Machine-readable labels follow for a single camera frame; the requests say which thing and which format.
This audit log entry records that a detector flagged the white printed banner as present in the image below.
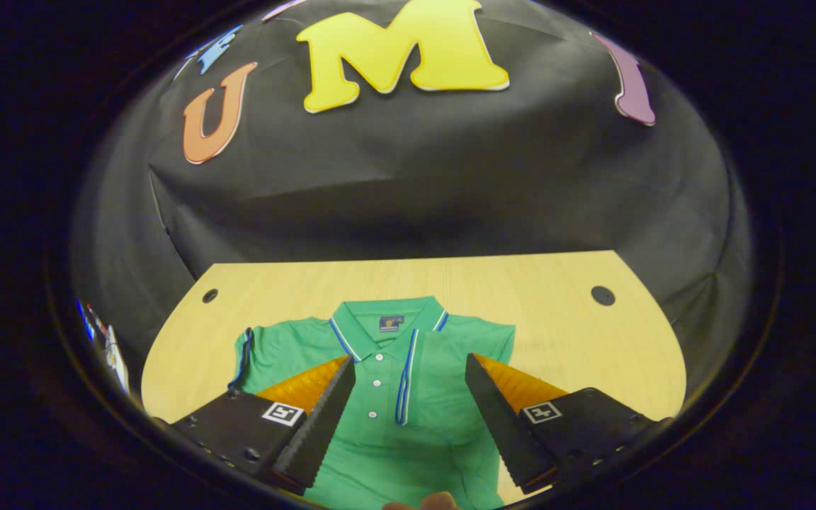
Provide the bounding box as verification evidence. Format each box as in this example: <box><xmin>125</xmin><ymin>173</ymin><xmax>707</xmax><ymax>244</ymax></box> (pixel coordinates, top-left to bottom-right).
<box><xmin>76</xmin><ymin>297</ymin><xmax>131</xmax><ymax>396</ymax></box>

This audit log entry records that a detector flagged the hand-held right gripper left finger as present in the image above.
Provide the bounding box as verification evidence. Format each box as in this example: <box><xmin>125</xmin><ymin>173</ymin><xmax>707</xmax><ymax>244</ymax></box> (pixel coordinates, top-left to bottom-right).
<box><xmin>153</xmin><ymin>354</ymin><xmax>357</xmax><ymax>497</ymax></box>

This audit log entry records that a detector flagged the green T-shirt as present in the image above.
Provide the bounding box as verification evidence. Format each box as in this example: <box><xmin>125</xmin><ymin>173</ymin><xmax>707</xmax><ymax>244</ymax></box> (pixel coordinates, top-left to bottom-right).
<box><xmin>227</xmin><ymin>295</ymin><xmax>519</xmax><ymax>510</ymax></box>

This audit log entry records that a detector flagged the black backdrop cloth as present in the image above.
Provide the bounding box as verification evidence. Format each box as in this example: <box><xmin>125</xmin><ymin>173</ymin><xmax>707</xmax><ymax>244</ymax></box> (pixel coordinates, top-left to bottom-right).
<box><xmin>72</xmin><ymin>0</ymin><xmax>756</xmax><ymax>397</ymax></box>

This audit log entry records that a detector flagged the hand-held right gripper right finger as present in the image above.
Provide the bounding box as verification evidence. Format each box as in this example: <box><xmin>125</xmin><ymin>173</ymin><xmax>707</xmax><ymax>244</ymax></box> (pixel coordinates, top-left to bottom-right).
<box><xmin>465</xmin><ymin>352</ymin><xmax>672</xmax><ymax>495</ymax></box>

